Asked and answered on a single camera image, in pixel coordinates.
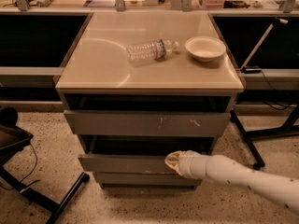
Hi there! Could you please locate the clear plastic water bottle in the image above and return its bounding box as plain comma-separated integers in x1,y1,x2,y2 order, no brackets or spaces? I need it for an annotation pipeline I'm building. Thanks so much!
126,39,178,63

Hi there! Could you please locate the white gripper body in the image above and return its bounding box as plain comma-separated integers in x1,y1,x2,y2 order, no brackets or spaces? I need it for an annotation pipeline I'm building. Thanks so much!
178,150,207,179

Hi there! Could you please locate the black stand left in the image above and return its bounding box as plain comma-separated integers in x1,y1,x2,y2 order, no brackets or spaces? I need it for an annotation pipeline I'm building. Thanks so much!
0,107,90,224

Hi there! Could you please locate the grey bottom drawer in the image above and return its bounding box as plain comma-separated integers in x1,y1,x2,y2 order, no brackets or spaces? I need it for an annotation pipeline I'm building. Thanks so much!
93,172,201,187

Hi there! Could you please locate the black stand right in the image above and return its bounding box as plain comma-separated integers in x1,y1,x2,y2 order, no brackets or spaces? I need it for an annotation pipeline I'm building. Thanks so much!
230,105,299,170

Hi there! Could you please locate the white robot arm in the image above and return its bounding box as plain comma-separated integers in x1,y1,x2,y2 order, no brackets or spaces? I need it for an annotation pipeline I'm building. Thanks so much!
164,150,299,214

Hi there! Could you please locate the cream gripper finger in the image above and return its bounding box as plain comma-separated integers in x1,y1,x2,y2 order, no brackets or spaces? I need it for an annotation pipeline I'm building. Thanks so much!
164,151,183,175

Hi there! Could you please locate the black stand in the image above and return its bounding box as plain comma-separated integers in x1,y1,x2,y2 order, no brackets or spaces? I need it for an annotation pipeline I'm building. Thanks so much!
230,105,299,170
0,107,90,224

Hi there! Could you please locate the grey drawer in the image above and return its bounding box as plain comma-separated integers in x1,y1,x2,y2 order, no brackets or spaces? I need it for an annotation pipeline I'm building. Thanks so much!
93,172,201,187
78,135,216,175
64,110,230,137

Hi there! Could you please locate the white bowl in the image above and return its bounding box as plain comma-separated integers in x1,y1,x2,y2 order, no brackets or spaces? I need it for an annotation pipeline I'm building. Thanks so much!
185,36,226,63

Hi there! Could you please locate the white rod with black base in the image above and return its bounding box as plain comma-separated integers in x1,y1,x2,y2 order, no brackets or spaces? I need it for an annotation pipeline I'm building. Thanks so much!
240,17,288,73

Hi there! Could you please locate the grey top drawer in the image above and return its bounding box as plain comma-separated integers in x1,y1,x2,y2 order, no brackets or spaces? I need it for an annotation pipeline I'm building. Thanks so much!
64,110,230,137

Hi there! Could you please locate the black cable left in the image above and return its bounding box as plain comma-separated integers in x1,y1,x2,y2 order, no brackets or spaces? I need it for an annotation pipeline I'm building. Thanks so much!
0,143,41,190

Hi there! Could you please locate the grey drawer cabinet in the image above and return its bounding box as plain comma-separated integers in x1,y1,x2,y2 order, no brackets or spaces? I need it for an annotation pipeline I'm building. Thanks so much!
54,9,245,190

